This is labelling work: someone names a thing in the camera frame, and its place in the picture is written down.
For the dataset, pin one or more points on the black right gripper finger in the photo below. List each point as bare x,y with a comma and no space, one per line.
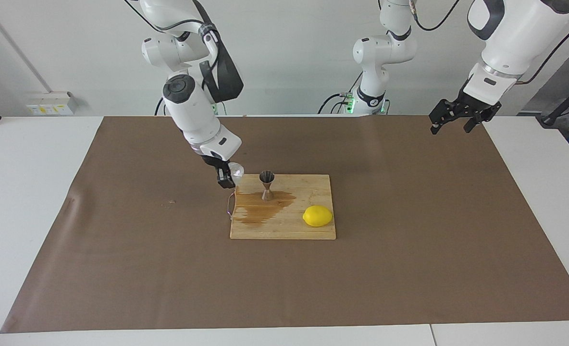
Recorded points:
225,179

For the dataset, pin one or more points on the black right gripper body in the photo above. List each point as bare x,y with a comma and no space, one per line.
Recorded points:
216,160

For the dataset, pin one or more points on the wooden cutting board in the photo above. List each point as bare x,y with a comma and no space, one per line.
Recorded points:
284,226

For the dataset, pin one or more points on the white wall socket box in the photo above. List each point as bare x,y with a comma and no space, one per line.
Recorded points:
49,103

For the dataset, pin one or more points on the brown paper table mat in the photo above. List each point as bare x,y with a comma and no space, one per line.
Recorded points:
121,264

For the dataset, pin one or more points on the yellow lemon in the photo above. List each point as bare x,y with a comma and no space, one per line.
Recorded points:
317,216

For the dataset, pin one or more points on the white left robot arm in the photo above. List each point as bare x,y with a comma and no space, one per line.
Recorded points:
385,48

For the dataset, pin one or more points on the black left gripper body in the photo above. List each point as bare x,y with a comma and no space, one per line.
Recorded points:
472,106

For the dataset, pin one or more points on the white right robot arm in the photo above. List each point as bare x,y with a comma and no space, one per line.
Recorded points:
193,110

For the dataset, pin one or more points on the small clear plastic cup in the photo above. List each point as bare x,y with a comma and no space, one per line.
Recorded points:
238,170

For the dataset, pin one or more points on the steel double jigger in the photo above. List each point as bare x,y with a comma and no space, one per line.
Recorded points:
267,193

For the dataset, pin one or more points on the black stand pole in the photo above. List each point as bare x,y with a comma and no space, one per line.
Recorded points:
553,115

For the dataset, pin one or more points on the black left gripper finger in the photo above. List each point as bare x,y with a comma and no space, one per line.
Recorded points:
435,128
470,126

